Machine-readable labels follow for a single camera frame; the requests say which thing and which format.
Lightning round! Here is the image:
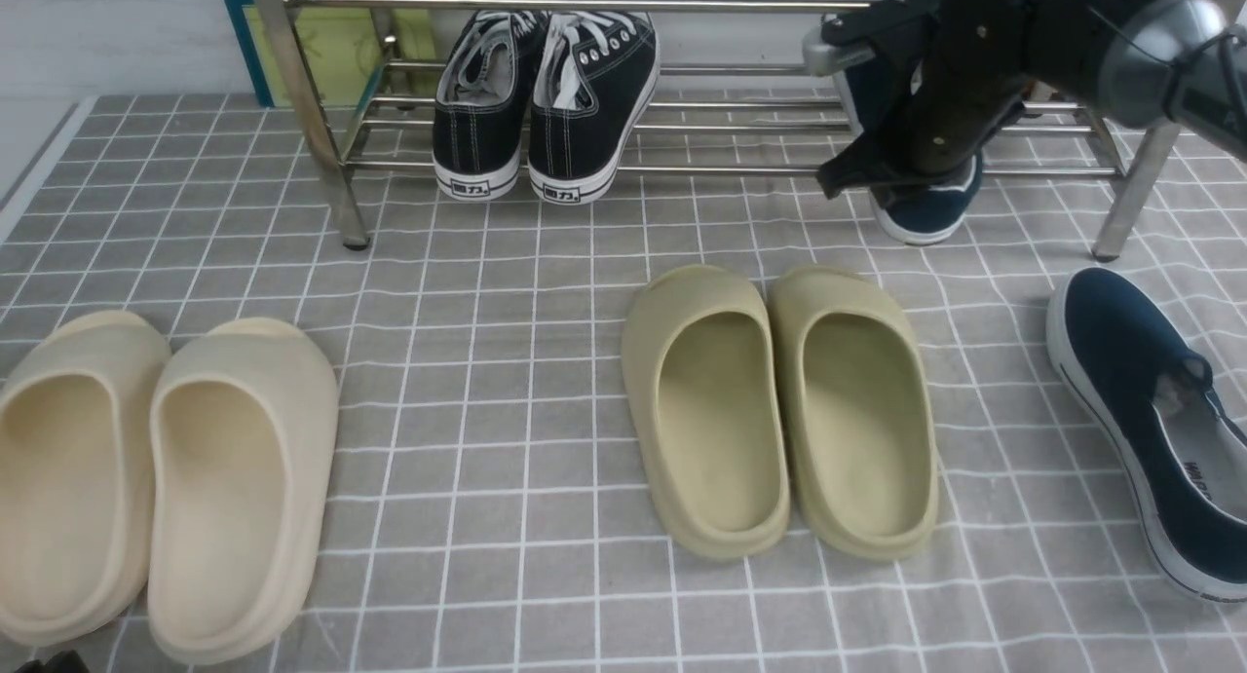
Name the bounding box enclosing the black canvas sneaker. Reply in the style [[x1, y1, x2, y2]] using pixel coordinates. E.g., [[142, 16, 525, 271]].
[[527, 11, 661, 206], [433, 9, 549, 202]]

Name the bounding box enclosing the grey checkered cloth mat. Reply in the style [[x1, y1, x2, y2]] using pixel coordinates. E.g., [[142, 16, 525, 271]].
[[2, 93, 1245, 672]]

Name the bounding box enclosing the beige foam slipper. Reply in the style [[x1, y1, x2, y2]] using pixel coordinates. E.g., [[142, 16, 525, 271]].
[[147, 318, 339, 666], [1, 312, 172, 647]]

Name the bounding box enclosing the navy slip-on shoe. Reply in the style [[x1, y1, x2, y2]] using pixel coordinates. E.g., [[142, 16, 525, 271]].
[[835, 59, 983, 246], [1046, 268, 1246, 604]]

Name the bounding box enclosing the olive foam slipper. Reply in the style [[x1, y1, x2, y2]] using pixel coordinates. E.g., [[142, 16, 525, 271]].
[[620, 264, 791, 560], [768, 265, 939, 561]]

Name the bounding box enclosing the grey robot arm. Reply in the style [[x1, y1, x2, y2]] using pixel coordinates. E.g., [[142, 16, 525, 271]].
[[803, 0, 1245, 197]]

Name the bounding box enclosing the silver metal shoe rack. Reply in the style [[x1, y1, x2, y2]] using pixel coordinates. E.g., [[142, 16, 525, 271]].
[[242, 0, 1247, 263]]

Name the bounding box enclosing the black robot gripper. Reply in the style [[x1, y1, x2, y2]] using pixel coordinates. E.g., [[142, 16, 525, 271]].
[[802, 0, 1097, 198]]

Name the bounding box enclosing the left black canvas sneaker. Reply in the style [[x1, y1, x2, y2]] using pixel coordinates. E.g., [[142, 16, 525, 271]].
[[433, 9, 549, 202]]

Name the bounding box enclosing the right black canvas sneaker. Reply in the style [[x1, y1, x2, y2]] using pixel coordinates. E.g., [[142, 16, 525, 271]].
[[527, 11, 661, 206]]

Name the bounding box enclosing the left olive foam slipper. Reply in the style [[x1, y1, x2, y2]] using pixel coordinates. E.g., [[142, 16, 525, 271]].
[[620, 264, 791, 560]]

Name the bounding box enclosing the right beige foam slipper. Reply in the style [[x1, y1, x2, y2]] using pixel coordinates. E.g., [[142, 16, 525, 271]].
[[147, 318, 339, 666]]

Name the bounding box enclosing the right olive foam slipper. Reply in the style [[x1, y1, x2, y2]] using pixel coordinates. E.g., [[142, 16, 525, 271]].
[[768, 265, 939, 561]]

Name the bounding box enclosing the left beige foam slipper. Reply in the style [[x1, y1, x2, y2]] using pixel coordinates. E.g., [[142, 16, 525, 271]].
[[1, 312, 172, 647]]

